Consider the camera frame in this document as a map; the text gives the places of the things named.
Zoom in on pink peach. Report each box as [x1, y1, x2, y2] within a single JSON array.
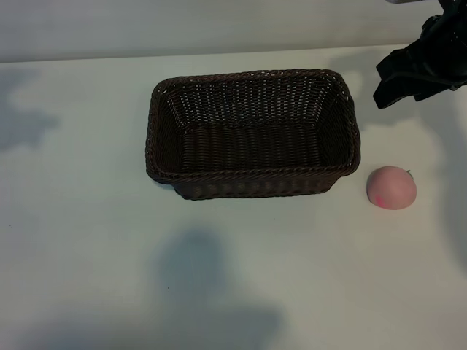
[[366, 166, 417, 211]]

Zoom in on dark brown woven basket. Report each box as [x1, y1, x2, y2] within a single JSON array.
[[144, 68, 362, 201]]

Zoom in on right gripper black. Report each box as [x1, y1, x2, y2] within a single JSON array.
[[372, 0, 467, 111]]

